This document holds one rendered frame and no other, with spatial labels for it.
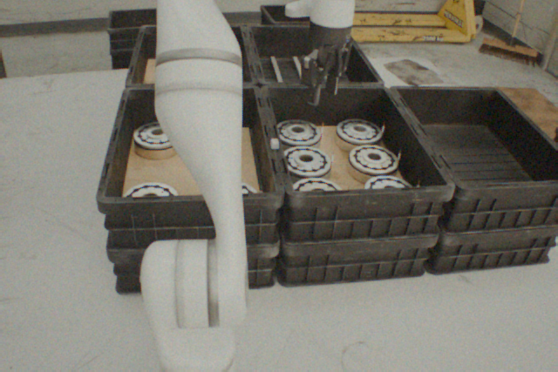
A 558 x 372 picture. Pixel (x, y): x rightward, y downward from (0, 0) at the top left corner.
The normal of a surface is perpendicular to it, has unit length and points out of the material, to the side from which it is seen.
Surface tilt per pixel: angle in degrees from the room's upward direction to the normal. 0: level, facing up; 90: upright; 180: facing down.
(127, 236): 90
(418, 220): 90
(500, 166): 0
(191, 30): 34
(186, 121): 65
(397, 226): 90
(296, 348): 0
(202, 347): 23
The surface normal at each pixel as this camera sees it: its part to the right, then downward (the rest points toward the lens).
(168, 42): -0.52, -0.12
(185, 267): 0.07, -0.58
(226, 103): 0.71, -0.01
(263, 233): 0.14, 0.57
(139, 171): 0.07, -0.82
